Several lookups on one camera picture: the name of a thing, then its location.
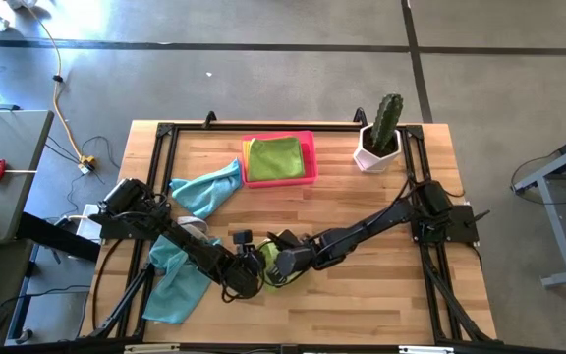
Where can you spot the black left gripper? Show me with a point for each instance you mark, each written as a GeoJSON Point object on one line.
{"type": "Point", "coordinates": [243, 277]}

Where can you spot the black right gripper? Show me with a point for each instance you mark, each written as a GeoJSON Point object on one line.
{"type": "Point", "coordinates": [295, 260]}

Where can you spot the lime green microfiber towel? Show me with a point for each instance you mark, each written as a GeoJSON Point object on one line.
{"type": "Point", "coordinates": [270, 251]}

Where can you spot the blue microfiber towel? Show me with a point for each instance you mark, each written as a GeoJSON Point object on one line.
{"type": "Point", "coordinates": [204, 189]}
{"type": "Point", "coordinates": [175, 290]}

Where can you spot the grey microfiber towel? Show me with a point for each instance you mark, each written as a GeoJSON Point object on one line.
{"type": "Point", "coordinates": [192, 226]}

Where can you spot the yellow microfiber towel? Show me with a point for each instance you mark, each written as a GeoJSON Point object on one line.
{"type": "Point", "coordinates": [245, 155]}

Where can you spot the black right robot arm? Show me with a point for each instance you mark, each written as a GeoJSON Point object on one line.
{"type": "Point", "coordinates": [376, 221]}

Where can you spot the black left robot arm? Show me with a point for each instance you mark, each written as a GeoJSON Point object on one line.
{"type": "Point", "coordinates": [185, 243]}

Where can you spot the pink plastic tray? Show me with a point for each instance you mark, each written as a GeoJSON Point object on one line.
{"type": "Point", "coordinates": [311, 162]}

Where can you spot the white faceted plant pot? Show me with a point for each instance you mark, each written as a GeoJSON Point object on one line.
{"type": "Point", "coordinates": [374, 159]}

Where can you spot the white power box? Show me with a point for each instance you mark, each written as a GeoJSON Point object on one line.
{"type": "Point", "coordinates": [86, 223]}

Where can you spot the green cactus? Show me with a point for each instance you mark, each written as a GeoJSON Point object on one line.
{"type": "Point", "coordinates": [386, 120]}

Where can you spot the black flat bar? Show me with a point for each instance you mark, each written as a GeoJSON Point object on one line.
{"type": "Point", "coordinates": [57, 238]}

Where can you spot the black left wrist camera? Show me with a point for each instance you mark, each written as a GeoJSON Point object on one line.
{"type": "Point", "coordinates": [243, 238]}

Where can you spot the silver metal bracket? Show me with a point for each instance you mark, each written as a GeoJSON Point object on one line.
{"type": "Point", "coordinates": [425, 349]}
{"type": "Point", "coordinates": [150, 348]}

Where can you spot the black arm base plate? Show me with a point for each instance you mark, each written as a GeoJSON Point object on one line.
{"type": "Point", "coordinates": [111, 230]}
{"type": "Point", "coordinates": [460, 226]}

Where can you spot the grey metal frame table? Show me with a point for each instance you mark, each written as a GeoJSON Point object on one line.
{"type": "Point", "coordinates": [555, 226]}

